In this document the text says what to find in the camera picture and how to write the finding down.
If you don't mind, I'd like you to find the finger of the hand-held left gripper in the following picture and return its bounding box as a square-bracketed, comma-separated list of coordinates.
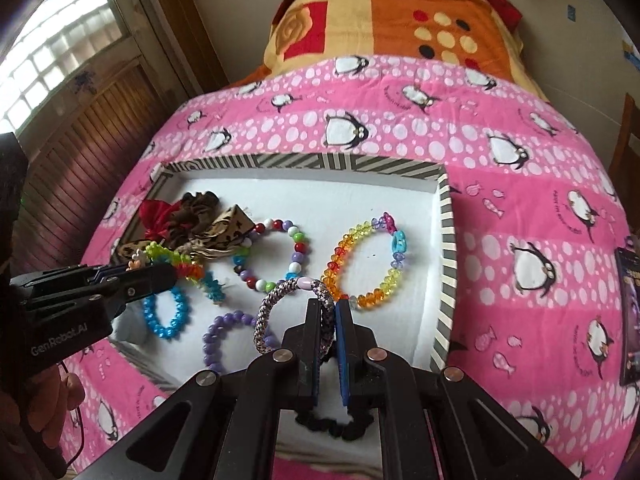
[90, 261, 179, 319]
[75, 262, 146, 284]

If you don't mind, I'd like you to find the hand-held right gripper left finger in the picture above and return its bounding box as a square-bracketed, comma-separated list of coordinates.
[67, 299, 323, 480]

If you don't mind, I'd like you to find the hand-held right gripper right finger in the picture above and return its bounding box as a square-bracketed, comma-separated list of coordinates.
[336, 299, 581, 480]

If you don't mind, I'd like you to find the colourful flower bead bracelet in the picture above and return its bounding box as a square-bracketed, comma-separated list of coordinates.
[127, 241, 228, 306]

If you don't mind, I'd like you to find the braided grey hair tie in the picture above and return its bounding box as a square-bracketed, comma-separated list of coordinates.
[252, 277, 336, 361]

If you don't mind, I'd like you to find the brown scrunchie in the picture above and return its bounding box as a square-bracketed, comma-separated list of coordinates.
[167, 191, 221, 241]

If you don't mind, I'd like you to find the rainbow crystal bead bracelet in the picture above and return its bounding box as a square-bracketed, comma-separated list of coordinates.
[322, 212, 408, 313]

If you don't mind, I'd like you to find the leopard print bow hair tie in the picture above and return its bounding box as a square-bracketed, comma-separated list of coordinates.
[117, 205, 255, 266]

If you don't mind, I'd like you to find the round multicolour bead bracelet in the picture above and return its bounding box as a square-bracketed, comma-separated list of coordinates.
[232, 218, 313, 293]

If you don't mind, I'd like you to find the striped cardboard tray box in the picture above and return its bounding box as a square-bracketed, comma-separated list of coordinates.
[102, 154, 457, 463]

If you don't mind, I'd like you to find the person's left hand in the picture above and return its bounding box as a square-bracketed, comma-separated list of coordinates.
[27, 357, 85, 467]

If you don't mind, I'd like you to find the black scrunchie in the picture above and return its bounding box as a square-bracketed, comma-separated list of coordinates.
[295, 405, 381, 443]

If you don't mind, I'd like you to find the brown wooden slatted panel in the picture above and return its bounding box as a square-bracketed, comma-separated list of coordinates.
[15, 57, 201, 281]

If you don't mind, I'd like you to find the glass block window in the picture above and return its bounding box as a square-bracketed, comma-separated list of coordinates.
[0, 0, 136, 136]

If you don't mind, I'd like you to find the pink penguin blanket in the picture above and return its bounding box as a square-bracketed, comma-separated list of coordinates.
[47, 52, 640, 480]

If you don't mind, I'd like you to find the dark printed book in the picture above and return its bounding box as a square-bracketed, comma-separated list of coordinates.
[615, 247, 640, 386]

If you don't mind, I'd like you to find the orange patterned blanket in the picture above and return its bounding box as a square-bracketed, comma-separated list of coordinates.
[235, 0, 551, 103]

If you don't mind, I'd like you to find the wooden chair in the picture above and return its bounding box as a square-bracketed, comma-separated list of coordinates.
[607, 92, 640, 196]

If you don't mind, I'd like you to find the blue bead bracelet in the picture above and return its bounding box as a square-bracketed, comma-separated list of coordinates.
[142, 285, 190, 340]

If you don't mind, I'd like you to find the purple bead bracelet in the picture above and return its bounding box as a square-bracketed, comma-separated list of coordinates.
[201, 311, 281, 373]

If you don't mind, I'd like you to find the thin black cable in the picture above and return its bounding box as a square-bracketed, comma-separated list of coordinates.
[59, 360, 87, 467]

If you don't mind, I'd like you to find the wall calendar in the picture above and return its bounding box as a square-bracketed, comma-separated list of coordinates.
[622, 37, 640, 73]

